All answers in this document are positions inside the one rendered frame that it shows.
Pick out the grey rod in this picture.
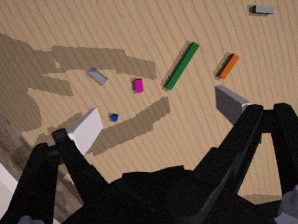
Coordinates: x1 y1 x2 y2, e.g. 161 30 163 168
88 67 108 84
252 5 274 14

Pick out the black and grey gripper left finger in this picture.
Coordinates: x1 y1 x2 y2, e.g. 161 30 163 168
0 107 131 224

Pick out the orange rod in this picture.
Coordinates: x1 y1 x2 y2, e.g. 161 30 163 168
218 54 239 79

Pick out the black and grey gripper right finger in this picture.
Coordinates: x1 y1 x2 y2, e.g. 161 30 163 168
166 85 298 224

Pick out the small magenta block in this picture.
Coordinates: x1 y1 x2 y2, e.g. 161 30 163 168
135 79 143 92

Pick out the green rod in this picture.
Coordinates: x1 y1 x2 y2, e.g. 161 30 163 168
165 42 200 90

